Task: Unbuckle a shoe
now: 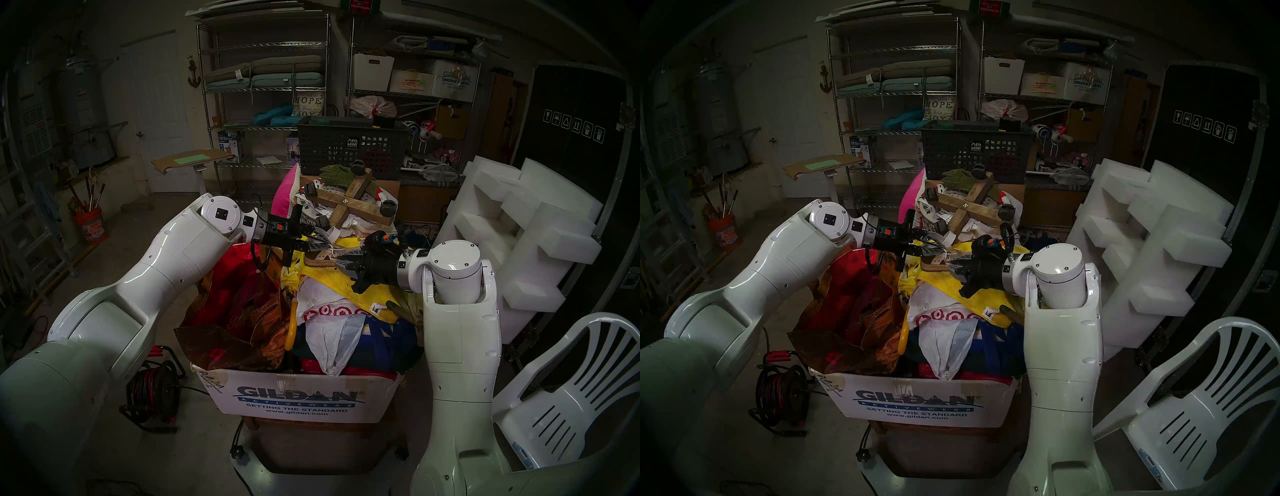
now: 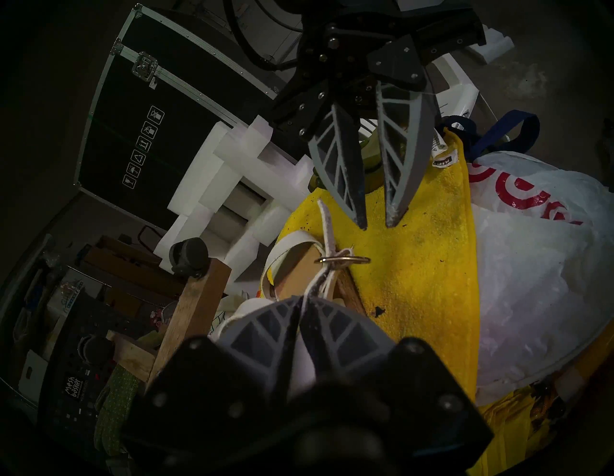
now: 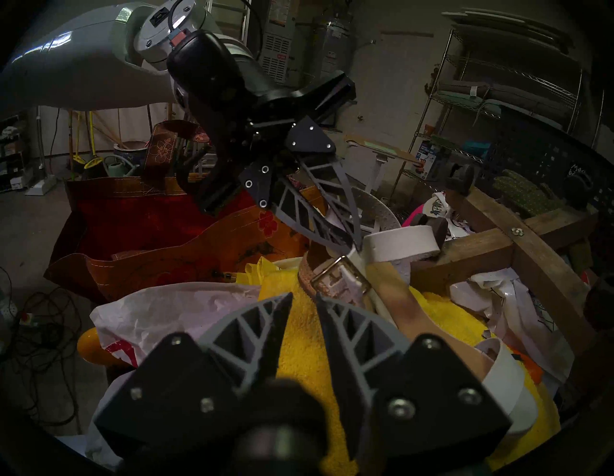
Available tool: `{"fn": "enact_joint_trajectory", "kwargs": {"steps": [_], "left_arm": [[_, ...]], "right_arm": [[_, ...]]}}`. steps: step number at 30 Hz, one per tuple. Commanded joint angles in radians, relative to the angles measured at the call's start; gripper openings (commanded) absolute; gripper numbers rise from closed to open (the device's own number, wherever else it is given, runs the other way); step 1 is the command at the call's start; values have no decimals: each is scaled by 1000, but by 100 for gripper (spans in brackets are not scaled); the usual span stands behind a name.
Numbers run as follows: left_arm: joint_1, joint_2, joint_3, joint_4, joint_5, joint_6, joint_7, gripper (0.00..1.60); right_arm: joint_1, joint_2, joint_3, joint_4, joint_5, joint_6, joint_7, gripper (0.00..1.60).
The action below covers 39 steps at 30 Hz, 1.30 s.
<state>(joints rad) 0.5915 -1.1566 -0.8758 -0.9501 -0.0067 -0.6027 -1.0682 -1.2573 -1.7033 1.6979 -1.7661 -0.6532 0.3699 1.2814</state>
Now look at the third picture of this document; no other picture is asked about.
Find grey water heater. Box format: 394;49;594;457
307;14;358;83

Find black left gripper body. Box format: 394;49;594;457
182;72;358;216

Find blue white product box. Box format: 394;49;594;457
415;139;439;168

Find white panel door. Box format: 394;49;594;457
357;31;435;149

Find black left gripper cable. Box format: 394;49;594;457
242;0;264;58

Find green watering can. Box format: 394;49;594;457
103;154;141;179

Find yellow towel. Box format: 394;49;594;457
245;259;562;476

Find green knit glove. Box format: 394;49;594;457
494;169;562;216

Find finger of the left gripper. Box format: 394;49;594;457
285;116;367;250
237;161;353;255

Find black mesh basket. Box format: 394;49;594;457
480;108;614;216

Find olive seat cushion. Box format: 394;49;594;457
439;79;571;116

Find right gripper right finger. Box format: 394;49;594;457
316;294;511;464

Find orange scissors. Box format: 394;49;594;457
512;353;543;374

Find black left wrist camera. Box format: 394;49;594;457
167;30;250;113

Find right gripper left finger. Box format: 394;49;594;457
94;294;294;456

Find white strap wedge sandal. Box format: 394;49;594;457
297;226;538;435

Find white flat boards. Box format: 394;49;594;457
441;7;574;53

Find wooden cross caster dolly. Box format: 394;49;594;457
410;166;614;356

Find black floor cable tangle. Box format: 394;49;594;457
0;266;84;428

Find chrome wire shelf rack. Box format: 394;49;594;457
389;26;583;202

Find grey furnace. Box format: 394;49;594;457
261;0;299;87

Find white printed plastic bag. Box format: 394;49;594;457
432;192;576;384

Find wood top rolling table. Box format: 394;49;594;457
344;136;418;195

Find white red plastic bag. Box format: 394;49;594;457
86;282;262;466

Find red orange tote bag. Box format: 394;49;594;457
44;120;327;303

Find pale teal seat cushion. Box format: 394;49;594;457
431;91;502;117

